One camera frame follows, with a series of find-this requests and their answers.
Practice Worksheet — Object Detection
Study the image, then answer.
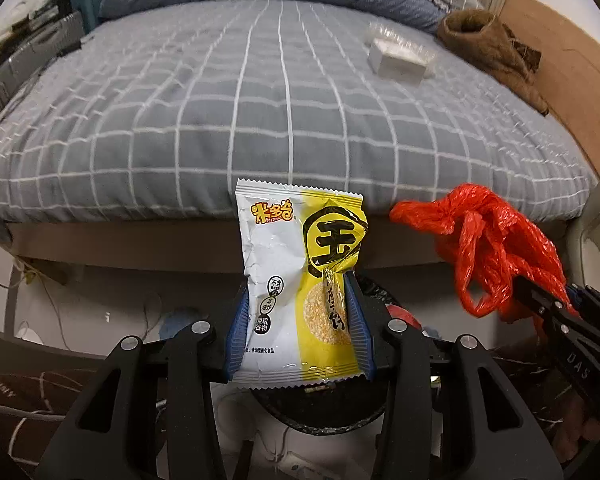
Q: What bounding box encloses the person's right hand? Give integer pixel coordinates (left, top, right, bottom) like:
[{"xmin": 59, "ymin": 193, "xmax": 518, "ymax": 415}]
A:
[{"xmin": 555, "ymin": 402, "xmax": 600, "ymax": 476}]

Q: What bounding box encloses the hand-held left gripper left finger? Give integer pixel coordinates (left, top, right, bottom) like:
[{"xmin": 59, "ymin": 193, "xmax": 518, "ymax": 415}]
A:
[{"xmin": 36, "ymin": 280, "xmax": 251, "ymax": 480}]

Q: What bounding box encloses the grey suitcase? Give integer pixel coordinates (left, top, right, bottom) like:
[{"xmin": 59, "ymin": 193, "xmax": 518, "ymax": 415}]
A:
[{"xmin": 0, "ymin": 10, "xmax": 86, "ymax": 116}]

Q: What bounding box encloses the wooden headboard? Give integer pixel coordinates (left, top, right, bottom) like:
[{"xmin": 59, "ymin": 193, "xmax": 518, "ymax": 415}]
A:
[{"xmin": 497, "ymin": 0, "xmax": 600, "ymax": 178}]

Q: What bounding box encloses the white power strip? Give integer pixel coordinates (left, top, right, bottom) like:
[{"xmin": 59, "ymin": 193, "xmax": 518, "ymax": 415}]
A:
[{"xmin": 272, "ymin": 452, "xmax": 341, "ymax": 480}]

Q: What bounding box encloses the brown fleece garment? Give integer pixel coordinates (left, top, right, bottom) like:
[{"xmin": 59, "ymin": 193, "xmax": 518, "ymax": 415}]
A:
[{"xmin": 436, "ymin": 9, "xmax": 551, "ymax": 117}]

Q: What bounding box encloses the yellow white snack packet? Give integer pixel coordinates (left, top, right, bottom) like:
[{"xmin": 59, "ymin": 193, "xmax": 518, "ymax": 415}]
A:
[{"xmin": 228, "ymin": 177, "xmax": 370, "ymax": 390}]

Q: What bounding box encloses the dark patterned cloth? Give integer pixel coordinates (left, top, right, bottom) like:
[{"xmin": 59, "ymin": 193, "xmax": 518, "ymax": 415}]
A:
[{"xmin": 510, "ymin": 35, "xmax": 543, "ymax": 78}]

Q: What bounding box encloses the white floor cable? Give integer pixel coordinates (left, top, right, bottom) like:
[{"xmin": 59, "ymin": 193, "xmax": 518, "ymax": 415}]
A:
[{"xmin": 0, "ymin": 400, "xmax": 71, "ymax": 423}]

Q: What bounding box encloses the clear plastic wrapper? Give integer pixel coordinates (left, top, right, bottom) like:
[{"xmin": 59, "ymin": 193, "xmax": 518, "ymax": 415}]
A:
[{"xmin": 365, "ymin": 22, "xmax": 438, "ymax": 78}]

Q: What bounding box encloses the white furniture frame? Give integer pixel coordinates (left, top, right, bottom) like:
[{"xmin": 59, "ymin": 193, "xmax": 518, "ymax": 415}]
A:
[{"xmin": 567, "ymin": 155, "xmax": 600, "ymax": 291}]

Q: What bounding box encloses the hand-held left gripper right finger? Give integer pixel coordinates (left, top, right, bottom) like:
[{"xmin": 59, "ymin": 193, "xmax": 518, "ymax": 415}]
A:
[{"xmin": 344, "ymin": 272, "xmax": 566, "ymax": 480}]

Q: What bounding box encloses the white cardboard box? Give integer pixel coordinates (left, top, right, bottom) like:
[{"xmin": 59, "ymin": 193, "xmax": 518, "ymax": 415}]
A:
[{"xmin": 369, "ymin": 37, "xmax": 428, "ymax": 83}]

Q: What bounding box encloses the red plastic bag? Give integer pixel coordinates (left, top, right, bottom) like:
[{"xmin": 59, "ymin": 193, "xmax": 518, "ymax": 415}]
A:
[{"xmin": 389, "ymin": 183, "xmax": 578, "ymax": 323}]

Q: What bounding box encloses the black trash bag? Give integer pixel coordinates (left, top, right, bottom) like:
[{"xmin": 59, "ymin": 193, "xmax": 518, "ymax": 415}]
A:
[{"xmin": 250, "ymin": 270, "xmax": 431, "ymax": 433}]

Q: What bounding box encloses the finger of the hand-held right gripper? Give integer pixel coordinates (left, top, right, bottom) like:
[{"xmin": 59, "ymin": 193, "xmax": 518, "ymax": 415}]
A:
[
  {"xmin": 514, "ymin": 272, "xmax": 581, "ymax": 333},
  {"xmin": 562, "ymin": 282, "xmax": 600, "ymax": 320}
]

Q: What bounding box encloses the grey checked bed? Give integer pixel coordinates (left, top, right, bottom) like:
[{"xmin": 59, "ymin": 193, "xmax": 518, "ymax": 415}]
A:
[{"xmin": 0, "ymin": 0, "xmax": 600, "ymax": 271}]

